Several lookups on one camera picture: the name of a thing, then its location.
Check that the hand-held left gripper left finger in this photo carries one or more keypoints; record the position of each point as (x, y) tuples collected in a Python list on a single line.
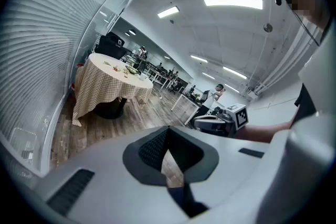
[(105, 186)]

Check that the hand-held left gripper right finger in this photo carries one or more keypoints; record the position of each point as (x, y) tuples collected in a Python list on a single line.
[(231, 178)]

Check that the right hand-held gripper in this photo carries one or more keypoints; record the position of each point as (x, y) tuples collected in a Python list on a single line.
[(240, 116)]

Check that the green leaf-shaped tiered tray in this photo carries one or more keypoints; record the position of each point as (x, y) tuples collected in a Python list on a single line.
[(132, 70)]

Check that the person's right forearm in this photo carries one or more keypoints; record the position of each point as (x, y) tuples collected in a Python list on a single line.
[(262, 132)]

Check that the ceiling light panel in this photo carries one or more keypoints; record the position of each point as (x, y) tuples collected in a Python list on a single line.
[(233, 2), (168, 12), (199, 58), (235, 72)]

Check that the person's black shirt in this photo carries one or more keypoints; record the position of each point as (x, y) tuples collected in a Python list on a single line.
[(305, 105)]

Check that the round table with checkered cloth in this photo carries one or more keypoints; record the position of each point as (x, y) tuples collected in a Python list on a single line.
[(105, 81)]

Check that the round ceiling detector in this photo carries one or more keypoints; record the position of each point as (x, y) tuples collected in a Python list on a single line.
[(268, 27)]

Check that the round ceiling lamp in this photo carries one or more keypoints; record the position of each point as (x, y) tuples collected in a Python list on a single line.
[(132, 32)]

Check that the white frame desk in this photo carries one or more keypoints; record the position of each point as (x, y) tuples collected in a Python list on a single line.
[(157, 72), (187, 99)]

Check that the black table pedestal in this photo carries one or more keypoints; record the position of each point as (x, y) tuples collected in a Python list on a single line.
[(109, 112)]

